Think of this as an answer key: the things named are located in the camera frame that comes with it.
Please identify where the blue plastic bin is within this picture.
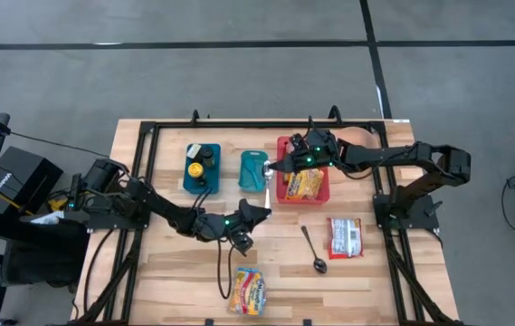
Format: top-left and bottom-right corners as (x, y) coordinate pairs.
(182, 143), (222, 196)

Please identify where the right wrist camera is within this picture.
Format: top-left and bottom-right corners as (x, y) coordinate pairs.
(290, 133), (309, 154)

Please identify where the pale pink plastic bowl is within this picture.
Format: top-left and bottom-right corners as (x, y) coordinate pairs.
(338, 126), (381, 173)

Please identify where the black metal table frame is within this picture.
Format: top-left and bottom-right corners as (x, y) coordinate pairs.
(73, 106), (462, 326)

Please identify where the teal plastic bin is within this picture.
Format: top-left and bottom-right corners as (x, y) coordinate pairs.
(237, 149), (270, 193)

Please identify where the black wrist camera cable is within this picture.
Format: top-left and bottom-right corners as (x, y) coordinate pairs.
(215, 235), (236, 301)

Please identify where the thin black cable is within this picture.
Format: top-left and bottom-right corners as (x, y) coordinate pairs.
(10, 130), (104, 158)

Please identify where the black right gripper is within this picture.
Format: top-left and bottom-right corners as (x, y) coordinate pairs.
(269, 129), (340, 176)

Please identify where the red plastic bin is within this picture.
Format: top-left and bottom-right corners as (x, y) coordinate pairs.
(275, 135), (331, 206)

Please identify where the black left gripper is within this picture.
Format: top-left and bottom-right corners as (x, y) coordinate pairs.
(218, 197), (272, 236)

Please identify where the black-lid herb jar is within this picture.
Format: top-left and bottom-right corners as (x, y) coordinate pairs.
(198, 146), (216, 169)

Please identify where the red ramen noodle packet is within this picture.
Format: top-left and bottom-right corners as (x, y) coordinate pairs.
(327, 216), (365, 260)

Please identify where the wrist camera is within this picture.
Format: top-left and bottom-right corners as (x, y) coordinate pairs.
(290, 133), (309, 154)
(229, 228), (254, 254)

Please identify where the yellow ramen noodle packet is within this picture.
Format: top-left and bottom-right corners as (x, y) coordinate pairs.
(283, 168), (326, 201)
(228, 266), (267, 317)

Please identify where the black cardboard box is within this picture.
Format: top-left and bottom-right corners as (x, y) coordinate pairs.
(0, 145), (63, 216)

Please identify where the yellow-lid spice jar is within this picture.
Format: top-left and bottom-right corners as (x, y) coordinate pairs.
(187, 161), (207, 187)

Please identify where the black metal spoon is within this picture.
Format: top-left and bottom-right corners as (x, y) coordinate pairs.
(300, 225), (329, 274)

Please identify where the silver metal spoon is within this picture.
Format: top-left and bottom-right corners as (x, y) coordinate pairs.
(262, 160), (274, 210)

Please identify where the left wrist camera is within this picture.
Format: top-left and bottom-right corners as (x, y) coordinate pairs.
(229, 228), (254, 254)

